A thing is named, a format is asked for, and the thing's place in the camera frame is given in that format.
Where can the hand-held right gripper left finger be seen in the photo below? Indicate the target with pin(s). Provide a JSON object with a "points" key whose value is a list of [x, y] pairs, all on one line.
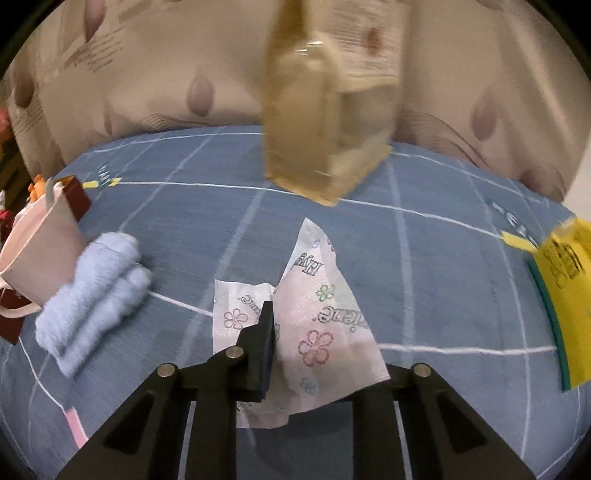
{"points": [[268, 350]]}

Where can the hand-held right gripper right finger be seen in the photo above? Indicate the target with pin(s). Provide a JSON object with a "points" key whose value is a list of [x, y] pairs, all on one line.
{"points": [[401, 383]]}

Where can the flower print paper napkin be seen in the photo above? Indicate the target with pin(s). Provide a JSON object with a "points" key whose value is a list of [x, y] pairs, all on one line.
{"points": [[323, 332]]}

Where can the dark red tin box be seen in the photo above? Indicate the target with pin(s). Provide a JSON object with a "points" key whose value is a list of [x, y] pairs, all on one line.
{"points": [[76, 198]]}

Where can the orange plush toy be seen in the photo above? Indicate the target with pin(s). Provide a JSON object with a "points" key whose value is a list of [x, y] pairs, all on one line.
{"points": [[36, 189]]}

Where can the blue checked bed sheet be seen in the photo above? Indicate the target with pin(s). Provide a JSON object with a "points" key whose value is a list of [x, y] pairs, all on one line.
{"points": [[415, 277]]}

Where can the yellow tissue pack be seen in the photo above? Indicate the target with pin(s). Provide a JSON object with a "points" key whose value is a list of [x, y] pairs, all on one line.
{"points": [[568, 300]]}

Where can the light blue folded towel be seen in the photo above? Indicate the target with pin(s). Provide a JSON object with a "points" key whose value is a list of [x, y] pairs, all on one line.
{"points": [[92, 286]]}

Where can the clear plastic bag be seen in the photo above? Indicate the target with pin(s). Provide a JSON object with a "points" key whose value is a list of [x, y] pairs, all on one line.
{"points": [[304, 138]]}

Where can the beige leaf print curtain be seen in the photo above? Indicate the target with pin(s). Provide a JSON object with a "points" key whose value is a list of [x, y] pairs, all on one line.
{"points": [[161, 69]]}

